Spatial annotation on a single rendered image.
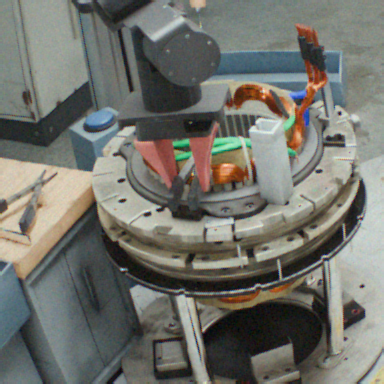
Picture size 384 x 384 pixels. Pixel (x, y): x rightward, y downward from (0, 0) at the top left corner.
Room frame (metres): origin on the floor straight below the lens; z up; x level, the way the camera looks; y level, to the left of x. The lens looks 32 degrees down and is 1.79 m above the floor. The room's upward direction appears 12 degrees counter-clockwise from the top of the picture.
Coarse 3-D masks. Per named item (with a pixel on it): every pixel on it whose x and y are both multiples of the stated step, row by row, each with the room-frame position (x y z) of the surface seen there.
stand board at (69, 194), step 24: (0, 168) 1.33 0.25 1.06; (24, 168) 1.31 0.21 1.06; (48, 168) 1.30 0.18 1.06; (0, 192) 1.27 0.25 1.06; (48, 192) 1.24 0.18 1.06; (72, 192) 1.22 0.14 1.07; (0, 216) 1.21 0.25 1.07; (48, 216) 1.18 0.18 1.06; (72, 216) 1.19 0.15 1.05; (0, 240) 1.15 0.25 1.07; (48, 240) 1.14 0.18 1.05; (24, 264) 1.10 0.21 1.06
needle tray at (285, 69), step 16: (224, 64) 1.53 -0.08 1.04; (240, 64) 1.52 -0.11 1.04; (256, 64) 1.51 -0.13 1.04; (272, 64) 1.51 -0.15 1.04; (288, 64) 1.50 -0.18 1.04; (304, 64) 1.49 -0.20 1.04; (336, 64) 1.48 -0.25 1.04; (208, 80) 1.52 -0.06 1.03; (240, 80) 1.50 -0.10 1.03; (256, 80) 1.49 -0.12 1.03; (272, 80) 1.41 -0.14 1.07; (288, 80) 1.40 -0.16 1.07; (304, 80) 1.47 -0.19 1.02; (336, 80) 1.45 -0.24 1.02; (320, 96) 1.38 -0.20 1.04; (336, 96) 1.37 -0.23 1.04
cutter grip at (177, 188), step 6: (174, 180) 1.01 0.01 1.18; (180, 180) 1.01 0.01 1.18; (174, 186) 0.99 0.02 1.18; (180, 186) 1.00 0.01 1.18; (174, 192) 0.98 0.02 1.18; (180, 192) 1.00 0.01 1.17; (168, 198) 0.98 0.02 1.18; (174, 198) 0.98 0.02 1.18; (180, 198) 0.99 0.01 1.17; (168, 204) 0.98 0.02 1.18; (174, 204) 0.97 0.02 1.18; (174, 210) 0.97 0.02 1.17
